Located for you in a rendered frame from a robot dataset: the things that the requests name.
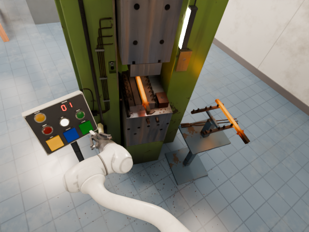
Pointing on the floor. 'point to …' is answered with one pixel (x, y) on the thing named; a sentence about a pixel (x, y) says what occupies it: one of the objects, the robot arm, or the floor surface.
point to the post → (77, 151)
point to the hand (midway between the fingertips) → (93, 134)
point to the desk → (43, 11)
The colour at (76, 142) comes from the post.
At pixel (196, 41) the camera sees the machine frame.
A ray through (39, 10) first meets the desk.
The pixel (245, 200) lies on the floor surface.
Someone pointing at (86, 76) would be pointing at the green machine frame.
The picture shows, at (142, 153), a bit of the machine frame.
